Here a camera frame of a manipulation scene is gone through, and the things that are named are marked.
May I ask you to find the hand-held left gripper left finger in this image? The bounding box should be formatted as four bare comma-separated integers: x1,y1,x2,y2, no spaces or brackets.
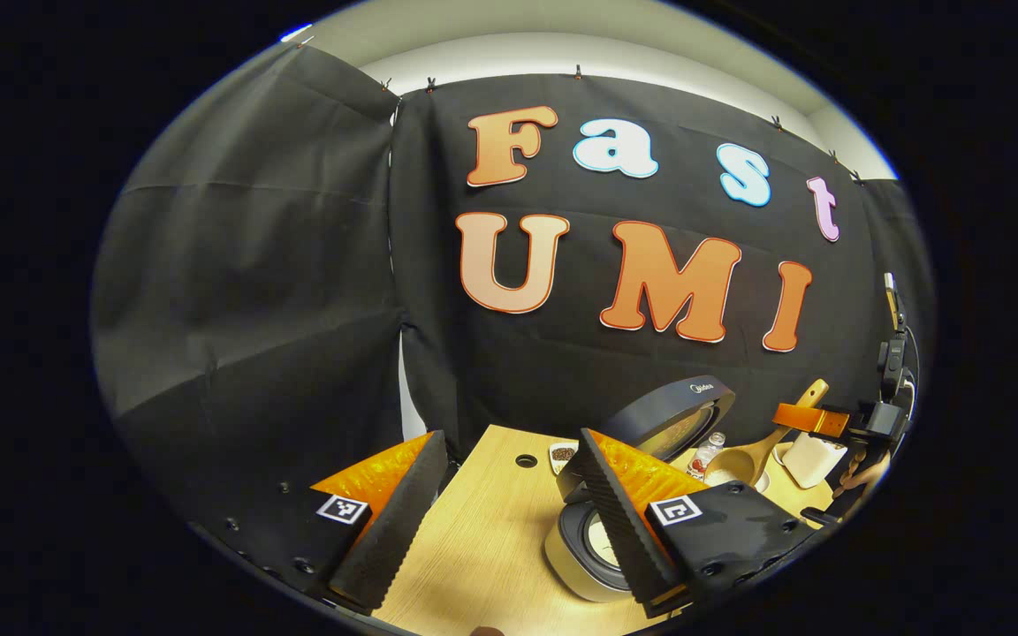
207,430,450,617

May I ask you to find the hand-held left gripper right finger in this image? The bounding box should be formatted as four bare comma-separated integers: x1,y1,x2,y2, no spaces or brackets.
578,428,819,619

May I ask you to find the wooden spoon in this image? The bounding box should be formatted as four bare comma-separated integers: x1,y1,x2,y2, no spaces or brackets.
705,379,830,488

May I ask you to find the grey rice cooker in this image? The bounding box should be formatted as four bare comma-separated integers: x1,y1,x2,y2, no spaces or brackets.
544,375,737,603

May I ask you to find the white toaster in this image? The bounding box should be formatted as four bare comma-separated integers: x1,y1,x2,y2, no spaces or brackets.
779,433,847,489

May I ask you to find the clear water bottle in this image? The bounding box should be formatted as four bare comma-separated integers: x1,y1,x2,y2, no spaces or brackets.
688,432,726,482

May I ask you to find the black backdrop cloth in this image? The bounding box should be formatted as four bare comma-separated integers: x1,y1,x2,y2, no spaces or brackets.
92,44,934,496

